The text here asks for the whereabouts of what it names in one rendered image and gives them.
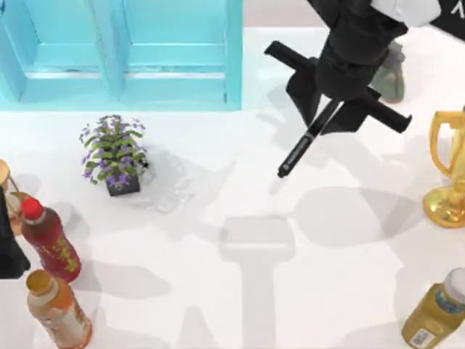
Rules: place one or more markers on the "black marker pen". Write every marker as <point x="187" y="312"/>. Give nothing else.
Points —
<point x="303" y="145"/>

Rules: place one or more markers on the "grey green bottle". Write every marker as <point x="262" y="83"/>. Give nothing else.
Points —
<point x="392" y="81"/>

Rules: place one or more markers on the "large gold trophy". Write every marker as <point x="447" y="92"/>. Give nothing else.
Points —
<point x="448" y="174"/>

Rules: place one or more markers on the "light blue rack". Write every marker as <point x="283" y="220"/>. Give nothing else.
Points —
<point x="120" y="51"/>

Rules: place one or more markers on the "purple flower plant black pot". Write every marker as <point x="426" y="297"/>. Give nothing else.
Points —
<point x="114" y="152"/>

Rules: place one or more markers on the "yellow bottle white cap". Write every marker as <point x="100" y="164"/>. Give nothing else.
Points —
<point x="434" y="316"/>

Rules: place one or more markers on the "red bottle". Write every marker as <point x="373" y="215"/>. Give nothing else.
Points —
<point x="51" y="243"/>

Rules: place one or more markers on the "orange bottle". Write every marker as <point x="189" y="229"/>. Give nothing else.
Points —
<point x="58" y="312"/>

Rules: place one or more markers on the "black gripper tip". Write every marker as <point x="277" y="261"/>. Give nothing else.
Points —
<point x="9" y="247"/>

